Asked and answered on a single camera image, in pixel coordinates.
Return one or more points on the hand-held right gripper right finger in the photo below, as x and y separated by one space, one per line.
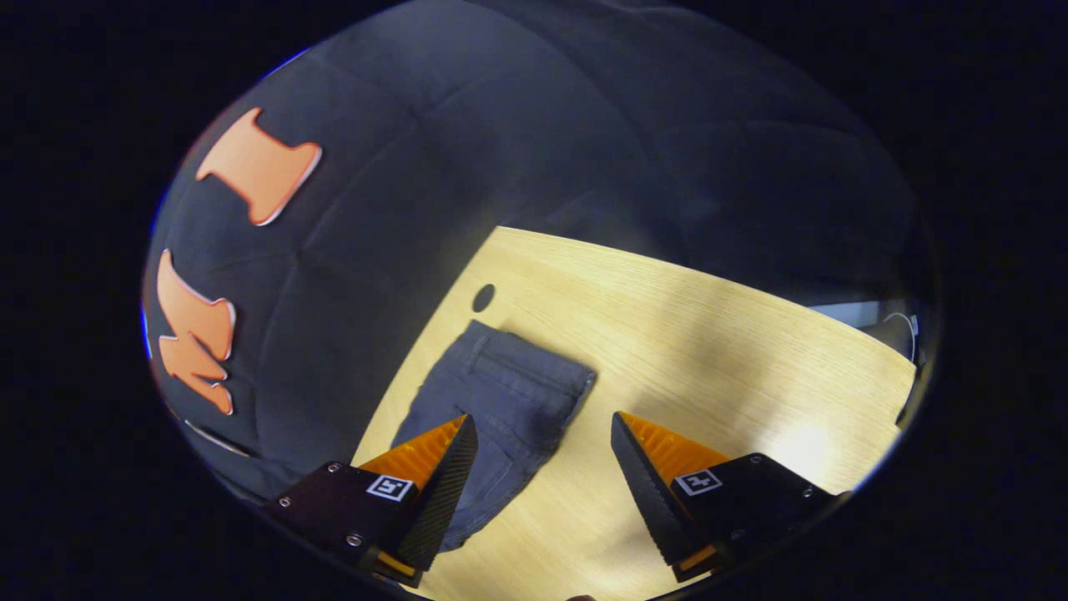
647 492

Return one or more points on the black jeans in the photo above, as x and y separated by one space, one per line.
517 392

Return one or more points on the black backdrop cloth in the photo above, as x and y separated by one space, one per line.
542 125

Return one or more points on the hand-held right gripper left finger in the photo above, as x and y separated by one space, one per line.
442 497

